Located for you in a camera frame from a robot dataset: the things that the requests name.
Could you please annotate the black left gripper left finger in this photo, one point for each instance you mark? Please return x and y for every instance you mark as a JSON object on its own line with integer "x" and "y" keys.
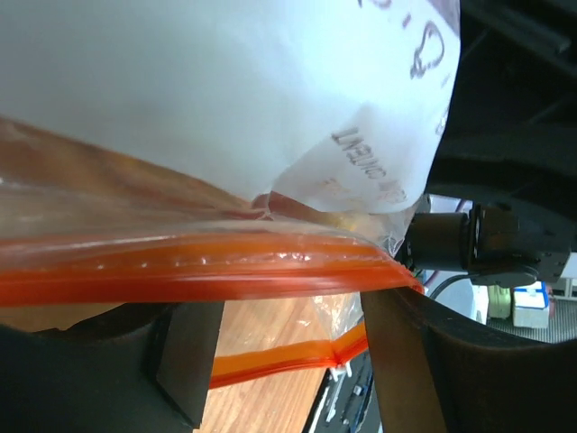
{"x": 141, "y": 367}

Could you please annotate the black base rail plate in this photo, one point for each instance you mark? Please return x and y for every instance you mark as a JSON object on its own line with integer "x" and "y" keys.
{"x": 348, "y": 404}

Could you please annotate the clear zip top bag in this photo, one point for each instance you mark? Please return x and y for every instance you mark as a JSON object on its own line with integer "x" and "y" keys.
{"x": 216, "y": 150}

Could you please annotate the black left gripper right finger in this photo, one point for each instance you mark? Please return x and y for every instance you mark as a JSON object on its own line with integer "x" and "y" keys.
{"x": 436, "y": 370}

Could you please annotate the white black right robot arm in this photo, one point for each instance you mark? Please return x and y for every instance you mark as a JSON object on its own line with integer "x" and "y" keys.
{"x": 509, "y": 148}

